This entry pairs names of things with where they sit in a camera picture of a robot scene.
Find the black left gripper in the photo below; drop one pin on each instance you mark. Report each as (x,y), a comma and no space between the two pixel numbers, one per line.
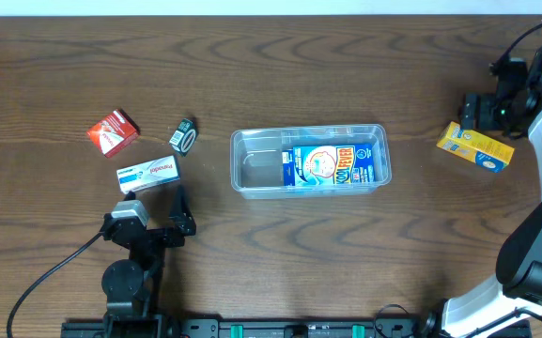
(182,220)

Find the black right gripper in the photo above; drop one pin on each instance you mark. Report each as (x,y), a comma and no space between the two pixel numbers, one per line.
(471,111)

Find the white Panadol box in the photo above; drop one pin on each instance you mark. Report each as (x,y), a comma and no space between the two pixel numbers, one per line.
(148,174)

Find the yellow medicine box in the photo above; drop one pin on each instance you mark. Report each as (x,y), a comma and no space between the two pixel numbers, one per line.
(475,147)

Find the blue KoolFever box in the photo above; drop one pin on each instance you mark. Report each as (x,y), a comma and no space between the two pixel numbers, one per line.
(328,165)

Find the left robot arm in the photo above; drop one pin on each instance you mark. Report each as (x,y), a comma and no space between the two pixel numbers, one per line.
(132,285)

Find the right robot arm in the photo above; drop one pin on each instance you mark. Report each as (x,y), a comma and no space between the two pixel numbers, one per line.
(502,305)

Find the clear plastic container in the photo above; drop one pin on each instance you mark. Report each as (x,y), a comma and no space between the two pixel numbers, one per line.
(257,167)

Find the small dark green box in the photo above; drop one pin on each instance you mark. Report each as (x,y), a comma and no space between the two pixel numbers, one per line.
(184,137)

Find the red Panadol box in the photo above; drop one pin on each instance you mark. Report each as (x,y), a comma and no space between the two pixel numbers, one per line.
(113,133)

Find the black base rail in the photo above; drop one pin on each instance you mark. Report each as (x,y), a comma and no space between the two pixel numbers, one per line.
(252,328)

